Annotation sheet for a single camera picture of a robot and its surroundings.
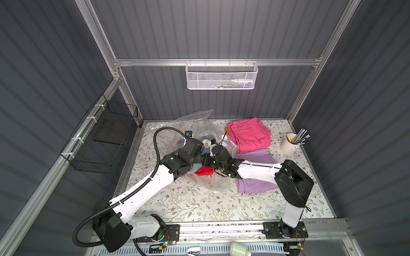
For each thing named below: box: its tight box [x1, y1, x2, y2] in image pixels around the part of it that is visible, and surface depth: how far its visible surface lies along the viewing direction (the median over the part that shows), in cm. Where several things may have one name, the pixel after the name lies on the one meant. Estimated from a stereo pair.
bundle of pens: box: [291, 128, 311, 145], surface depth 96 cm
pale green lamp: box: [229, 241, 249, 256], surface depth 64 cm
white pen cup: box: [279, 132, 301, 155], surface depth 99 cm
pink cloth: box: [227, 117, 272, 154], surface depth 105 cm
